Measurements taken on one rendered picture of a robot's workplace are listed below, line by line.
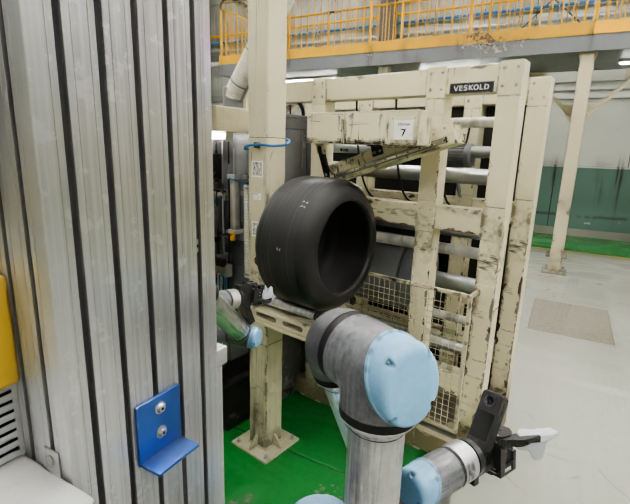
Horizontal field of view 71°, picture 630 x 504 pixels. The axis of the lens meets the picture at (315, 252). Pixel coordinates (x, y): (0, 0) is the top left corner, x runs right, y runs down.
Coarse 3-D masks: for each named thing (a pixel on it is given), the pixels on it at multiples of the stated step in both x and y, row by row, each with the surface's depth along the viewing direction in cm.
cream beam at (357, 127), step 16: (336, 112) 207; (352, 112) 202; (368, 112) 197; (384, 112) 192; (400, 112) 187; (416, 112) 183; (432, 112) 191; (320, 128) 214; (336, 128) 208; (352, 128) 203; (368, 128) 198; (384, 128) 193; (416, 128) 184; (432, 128) 193; (352, 144) 226; (368, 144) 207; (384, 144) 194; (400, 144) 189; (416, 144) 185
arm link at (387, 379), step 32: (352, 320) 66; (320, 352) 67; (352, 352) 61; (384, 352) 58; (416, 352) 59; (352, 384) 61; (384, 384) 56; (416, 384) 59; (352, 416) 62; (384, 416) 57; (416, 416) 60; (352, 448) 65; (384, 448) 63; (352, 480) 66; (384, 480) 64
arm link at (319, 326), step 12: (336, 312) 69; (360, 312) 72; (312, 324) 72; (324, 324) 68; (312, 336) 69; (312, 348) 68; (312, 360) 69; (312, 372) 75; (324, 384) 74; (336, 384) 73; (336, 396) 76; (336, 408) 78; (336, 420) 82
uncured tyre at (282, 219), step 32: (288, 192) 186; (320, 192) 179; (352, 192) 191; (288, 224) 176; (320, 224) 176; (352, 224) 223; (256, 256) 189; (288, 256) 176; (320, 256) 228; (352, 256) 224; (288, 288) 184; (320, 288) 184; (352, 288) 203
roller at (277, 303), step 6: (276, 300) 205; (282, 300) 204; (276, 306) 204; (282, 306) 202; (288, 306) 200; (294, 306) 198; (300, 306) 197; (294, 312) 198; (300, 312) 195; (306, 312) 193; (312, 312) 192; (318, 312) 192; (312, 318) 192
